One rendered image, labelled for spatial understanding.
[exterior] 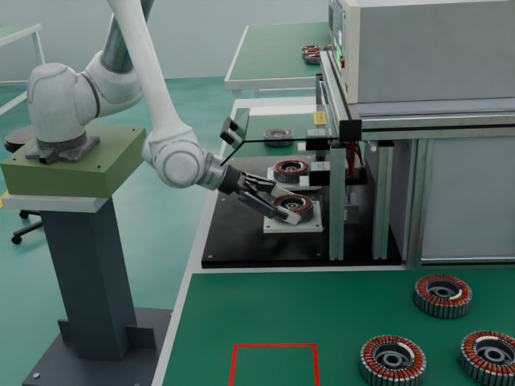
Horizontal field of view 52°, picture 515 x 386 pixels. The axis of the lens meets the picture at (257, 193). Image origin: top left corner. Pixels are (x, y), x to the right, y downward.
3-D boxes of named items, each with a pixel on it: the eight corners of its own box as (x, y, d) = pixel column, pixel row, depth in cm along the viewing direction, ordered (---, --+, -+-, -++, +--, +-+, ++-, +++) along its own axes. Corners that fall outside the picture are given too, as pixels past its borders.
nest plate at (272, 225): (264, 233, 136) (263, 229, 136) (265, 205, 150) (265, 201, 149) (322, 231, 135) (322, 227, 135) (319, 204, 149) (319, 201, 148)
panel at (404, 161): (401, 260, 122) (411, 138, 109) (363, 152, 181) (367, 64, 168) (406, 260, 122) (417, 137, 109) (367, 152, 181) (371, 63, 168)
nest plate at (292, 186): (266, 191, 158) (266, 188, 157) (267, 171, 171) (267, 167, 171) (317, 190, 157) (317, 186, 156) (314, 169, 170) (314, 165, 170)
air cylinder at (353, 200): (338, 224, 138) (339, 205, 136) (336, 210, 145) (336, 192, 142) (358, 224, 138) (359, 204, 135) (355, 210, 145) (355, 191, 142)
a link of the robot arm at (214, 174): (192, 189, 133) (214, 198, 134) (208, 159, 129) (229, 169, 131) (195, 174, 141) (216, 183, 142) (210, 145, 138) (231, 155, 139)
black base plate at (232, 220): (201, 269, 127) (201, 260, 126) (227, 163, 184) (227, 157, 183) (401, 265, 124) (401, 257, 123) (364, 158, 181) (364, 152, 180)
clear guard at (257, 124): (220, 166, 117) (218, 141, 114) (230, 129, 138) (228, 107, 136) (369, 162, 115) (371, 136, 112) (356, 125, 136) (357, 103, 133)
